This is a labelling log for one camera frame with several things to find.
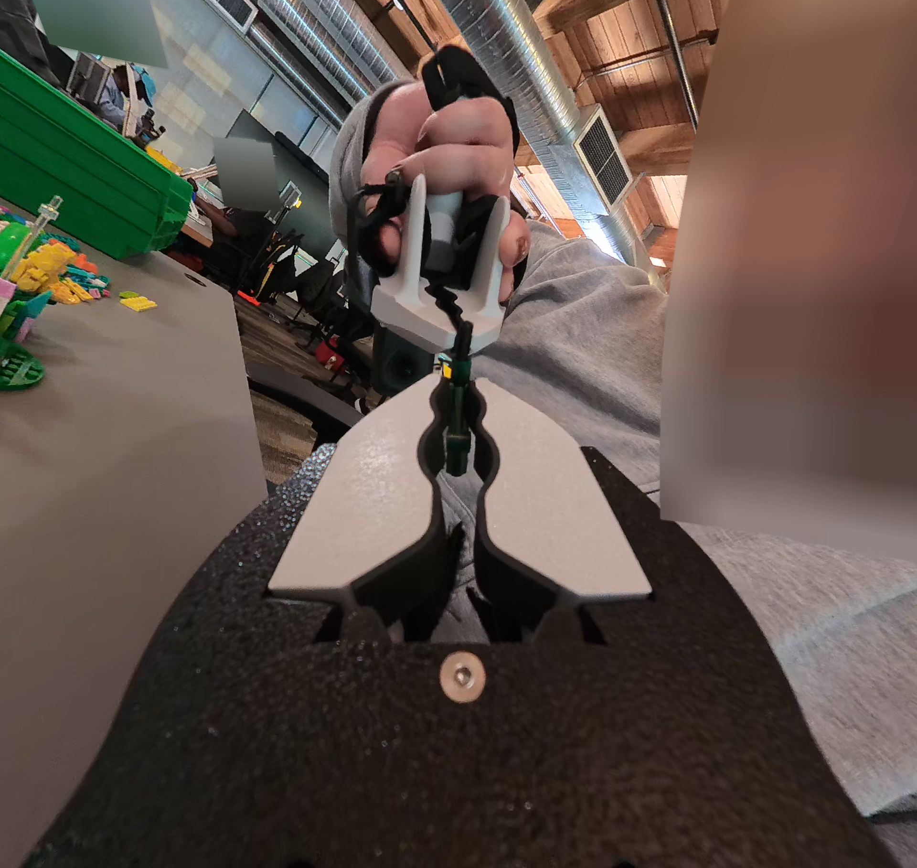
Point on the pile of colourful lego bricks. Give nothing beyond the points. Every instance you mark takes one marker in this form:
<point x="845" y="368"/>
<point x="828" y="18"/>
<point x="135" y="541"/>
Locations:
<point x="50" y="273"/>

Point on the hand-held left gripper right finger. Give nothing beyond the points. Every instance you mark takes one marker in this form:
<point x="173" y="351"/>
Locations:
<point x="559" y="510"/>

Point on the person's right hand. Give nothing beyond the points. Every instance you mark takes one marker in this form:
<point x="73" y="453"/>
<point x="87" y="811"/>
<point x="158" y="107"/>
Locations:
<point x="458" y="144"/>

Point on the person's right forearm grey sleeve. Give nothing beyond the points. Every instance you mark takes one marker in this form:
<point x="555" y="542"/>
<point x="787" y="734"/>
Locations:
<point x="580" y="338"/>

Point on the white air vent grille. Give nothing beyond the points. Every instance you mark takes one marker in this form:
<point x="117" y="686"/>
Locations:
<point x="605" y="155"/>

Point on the green round lego plate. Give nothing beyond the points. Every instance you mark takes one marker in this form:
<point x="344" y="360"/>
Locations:
<point x="18" y="370"/>

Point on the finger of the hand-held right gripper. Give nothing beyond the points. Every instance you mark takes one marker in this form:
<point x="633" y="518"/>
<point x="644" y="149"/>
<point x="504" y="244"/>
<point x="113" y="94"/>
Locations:
<point x="408" y="309"/>
<point x="487" y="323"/>

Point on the slim silver ventilation duct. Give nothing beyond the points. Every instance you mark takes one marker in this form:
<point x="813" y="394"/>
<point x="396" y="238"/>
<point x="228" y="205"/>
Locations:
<point x="315" y="15"/>

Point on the stack of green plastic bins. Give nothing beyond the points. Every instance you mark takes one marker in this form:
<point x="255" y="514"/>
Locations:
<point x="79" y="173"/>

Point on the lime yellow lego plate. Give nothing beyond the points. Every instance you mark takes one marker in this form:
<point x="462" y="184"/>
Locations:
<point x="138" y="301"/>

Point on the large silver ventilation duct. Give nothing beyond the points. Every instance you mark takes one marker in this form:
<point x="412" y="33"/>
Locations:
<point x="501" y="44"/>

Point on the dark green lego piece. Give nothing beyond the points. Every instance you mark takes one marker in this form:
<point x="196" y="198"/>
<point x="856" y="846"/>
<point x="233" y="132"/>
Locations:
<point x="456" y="409"/>

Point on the black wall screen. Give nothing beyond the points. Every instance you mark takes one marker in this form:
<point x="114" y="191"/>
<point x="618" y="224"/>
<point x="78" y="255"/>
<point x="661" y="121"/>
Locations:
<point x="286" y="158"/>

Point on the black ceiling pipe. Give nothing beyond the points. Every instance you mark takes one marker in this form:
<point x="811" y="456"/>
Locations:
<point x="670" y="29"/>

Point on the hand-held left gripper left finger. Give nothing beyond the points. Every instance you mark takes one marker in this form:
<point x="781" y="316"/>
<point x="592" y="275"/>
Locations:
<point x="358" y="502"/>

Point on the dark teal speaker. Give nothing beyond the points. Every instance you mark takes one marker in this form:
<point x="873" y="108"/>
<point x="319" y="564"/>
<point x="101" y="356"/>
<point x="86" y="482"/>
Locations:
<point x="401" y="366"/>

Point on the person's grey sweatshirt torso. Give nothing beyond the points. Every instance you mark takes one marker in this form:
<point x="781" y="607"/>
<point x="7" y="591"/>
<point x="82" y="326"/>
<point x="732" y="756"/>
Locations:
<point x="824" y="631"/>

